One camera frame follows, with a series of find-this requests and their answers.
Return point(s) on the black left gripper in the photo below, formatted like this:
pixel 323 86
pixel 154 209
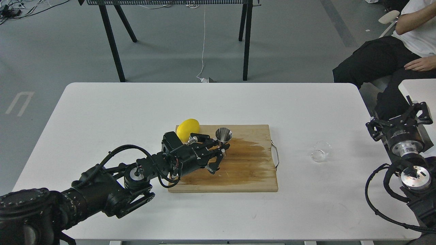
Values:
pixel 184 158

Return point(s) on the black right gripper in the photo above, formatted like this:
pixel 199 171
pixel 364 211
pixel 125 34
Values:
pixel 402 135

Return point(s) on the steel double jigger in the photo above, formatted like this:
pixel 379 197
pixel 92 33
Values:
pixel 223 136

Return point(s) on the small clear glass cup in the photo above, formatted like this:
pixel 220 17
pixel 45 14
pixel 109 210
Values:
pixel 321 151

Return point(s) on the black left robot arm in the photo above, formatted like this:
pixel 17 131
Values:
pixel 117 186

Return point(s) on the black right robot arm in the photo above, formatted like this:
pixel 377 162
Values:
pixel 411 178

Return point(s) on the yellow lemon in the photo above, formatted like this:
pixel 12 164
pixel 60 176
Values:
pixel 187 127

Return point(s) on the white side table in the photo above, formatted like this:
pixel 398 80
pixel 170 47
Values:
pixel 423 90

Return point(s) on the wooden cutting board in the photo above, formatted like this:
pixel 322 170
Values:
pixel 247 167

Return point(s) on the seated person in white shirt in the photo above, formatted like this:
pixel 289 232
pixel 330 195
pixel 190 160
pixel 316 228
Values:
pixel 409 53

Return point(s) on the black metal frame table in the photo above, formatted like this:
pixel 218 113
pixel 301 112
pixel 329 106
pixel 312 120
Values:
pixel 170 27

